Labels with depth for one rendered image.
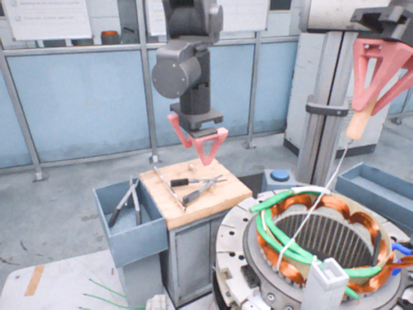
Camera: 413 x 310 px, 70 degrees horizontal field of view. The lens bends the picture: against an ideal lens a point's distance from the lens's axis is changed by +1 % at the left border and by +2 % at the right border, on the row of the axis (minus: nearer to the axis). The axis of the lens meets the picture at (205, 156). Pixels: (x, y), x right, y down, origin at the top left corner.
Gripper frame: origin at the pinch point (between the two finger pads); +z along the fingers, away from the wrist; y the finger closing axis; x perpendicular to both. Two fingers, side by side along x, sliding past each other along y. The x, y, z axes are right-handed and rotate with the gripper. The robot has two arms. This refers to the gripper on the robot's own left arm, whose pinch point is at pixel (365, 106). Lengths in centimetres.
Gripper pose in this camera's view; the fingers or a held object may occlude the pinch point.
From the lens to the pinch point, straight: 39.9
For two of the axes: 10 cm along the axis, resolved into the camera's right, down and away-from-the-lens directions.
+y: 9.1, 2.2, 3.4
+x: -2.3, -4.0, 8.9
